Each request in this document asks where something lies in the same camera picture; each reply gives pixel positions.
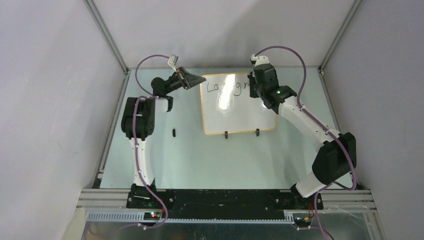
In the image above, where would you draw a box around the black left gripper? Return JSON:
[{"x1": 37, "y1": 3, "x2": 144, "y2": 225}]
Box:
[{"x1": 165, "y1": 67, "x2": 206, "y2": 95}]

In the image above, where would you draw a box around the yellow framed whiteboard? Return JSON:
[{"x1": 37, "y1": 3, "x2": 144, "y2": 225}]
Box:
[{"x1": 200, "y1": 72, "x2": 278, "y2": 135}]

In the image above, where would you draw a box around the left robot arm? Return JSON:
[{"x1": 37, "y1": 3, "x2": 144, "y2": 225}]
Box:
[{"x1": 121, "y1": 67, "x2": 206, "y2": 208}]

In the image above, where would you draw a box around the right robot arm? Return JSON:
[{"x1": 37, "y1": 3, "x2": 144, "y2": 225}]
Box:
[{"x1": 248, "y1": 63, "x2": 357, "y2": 209}]

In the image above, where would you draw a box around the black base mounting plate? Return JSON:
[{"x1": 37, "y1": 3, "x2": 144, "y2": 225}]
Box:
[{"x1": 126, "y1": 188, "x2": 324, "y2": 221}]

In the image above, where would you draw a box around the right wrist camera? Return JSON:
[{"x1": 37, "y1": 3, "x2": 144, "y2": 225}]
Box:
[{"x1": 250, "y1": 54, "x2": 270, "y2": 67}]

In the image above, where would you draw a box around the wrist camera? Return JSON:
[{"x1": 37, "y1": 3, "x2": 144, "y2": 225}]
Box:
[
  {"x1": 168, "y1": 54, "x2": 179, "y2": 66},
  {"x1": 250, "y1": 54, "x2": 270, "y2": 67}
]

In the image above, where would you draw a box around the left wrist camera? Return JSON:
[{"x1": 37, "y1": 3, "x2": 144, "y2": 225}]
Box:
[{"x1": 168, "y1": 54, "x2": 179, "y2": 66}]

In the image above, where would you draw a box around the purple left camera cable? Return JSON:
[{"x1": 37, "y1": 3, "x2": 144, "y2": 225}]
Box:
[{"x1": 88, "y1": 52, "x2": 173, "y2": 231}]

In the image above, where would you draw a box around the purple camera cable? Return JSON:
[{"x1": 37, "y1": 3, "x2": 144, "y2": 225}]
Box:
[
  {"x1": 88, "y1": 52, "x2": 173, "y2": 231},
  {"x1": 253, "y1": 45, "x2": 359, "y2": 240}
]

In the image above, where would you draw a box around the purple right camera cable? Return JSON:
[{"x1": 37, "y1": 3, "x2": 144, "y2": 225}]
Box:
[{"x1": 253, "y1": 45, "x2": 359, "y2": 240}]

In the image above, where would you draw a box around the aluminium frame rail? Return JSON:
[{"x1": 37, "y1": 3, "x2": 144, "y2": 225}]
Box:
[{"x1": 84, "y1": 0, "x2": 129, "y2": 189}]

